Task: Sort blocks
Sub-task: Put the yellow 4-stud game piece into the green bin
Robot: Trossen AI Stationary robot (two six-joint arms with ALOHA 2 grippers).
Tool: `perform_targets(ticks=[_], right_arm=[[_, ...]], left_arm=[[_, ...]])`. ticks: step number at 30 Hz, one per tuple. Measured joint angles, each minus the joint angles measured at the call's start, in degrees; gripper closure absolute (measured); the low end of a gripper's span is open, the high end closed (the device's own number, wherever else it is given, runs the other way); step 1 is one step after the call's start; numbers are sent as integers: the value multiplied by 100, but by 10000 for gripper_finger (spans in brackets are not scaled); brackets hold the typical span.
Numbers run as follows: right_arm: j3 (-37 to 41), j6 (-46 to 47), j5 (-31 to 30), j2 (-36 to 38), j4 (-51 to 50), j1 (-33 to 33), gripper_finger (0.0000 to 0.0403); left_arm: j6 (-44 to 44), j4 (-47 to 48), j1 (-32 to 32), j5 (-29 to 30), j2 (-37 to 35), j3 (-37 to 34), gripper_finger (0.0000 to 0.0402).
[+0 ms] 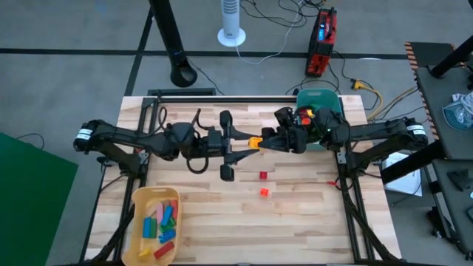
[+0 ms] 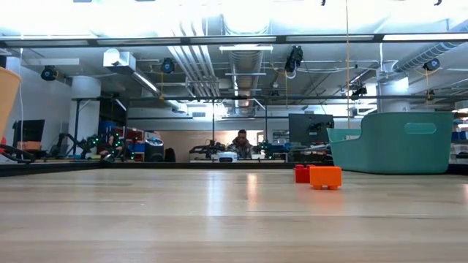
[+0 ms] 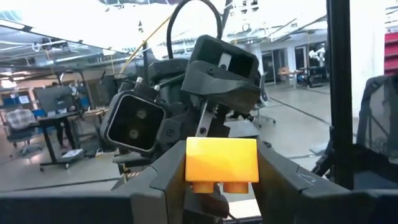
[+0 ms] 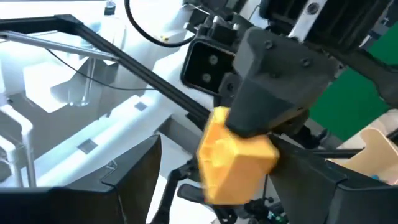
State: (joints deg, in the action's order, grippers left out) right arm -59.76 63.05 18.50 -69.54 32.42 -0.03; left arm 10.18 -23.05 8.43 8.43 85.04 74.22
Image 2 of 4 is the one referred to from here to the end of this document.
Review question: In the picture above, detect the black tower fan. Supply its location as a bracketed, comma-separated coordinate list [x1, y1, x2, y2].
[144, 137, 165, 163]

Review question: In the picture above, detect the small orange toy brick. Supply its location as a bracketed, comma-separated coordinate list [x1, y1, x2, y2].
[309, 166, 343, 191]

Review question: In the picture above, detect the small red toy brick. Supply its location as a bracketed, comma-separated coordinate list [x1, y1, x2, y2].
[293, 164, 316, 184]

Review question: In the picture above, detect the person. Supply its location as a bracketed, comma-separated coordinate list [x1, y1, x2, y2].
[225, 128, 258, 161]

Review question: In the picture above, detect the shelf with coloured bins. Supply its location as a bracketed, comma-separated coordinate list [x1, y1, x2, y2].
[97, 120, 147, 161]

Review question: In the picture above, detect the blue black hanging reel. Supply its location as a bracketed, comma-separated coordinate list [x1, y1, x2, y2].
[160, 57, 176, 75]
[423, 57, 442, 72]
[39, 65, 59, 82]

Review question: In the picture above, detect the black computer monitor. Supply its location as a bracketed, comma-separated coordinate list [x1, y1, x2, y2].
[12, 119, 45, 151]

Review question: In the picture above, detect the black hanging cable reel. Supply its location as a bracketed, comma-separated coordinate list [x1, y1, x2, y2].
[284, 45, 304, 80]

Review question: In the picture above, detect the teal plastic bin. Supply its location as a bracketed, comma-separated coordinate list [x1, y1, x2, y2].
[326, 111, 456, 175]

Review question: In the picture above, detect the white round column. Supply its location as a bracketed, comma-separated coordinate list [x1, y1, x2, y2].
[67, 75, 102, 147]
[377, 76, 410, 113]

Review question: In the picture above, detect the black aluminium rig frame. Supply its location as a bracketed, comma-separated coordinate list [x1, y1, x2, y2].
[0, 32, 468, 178]

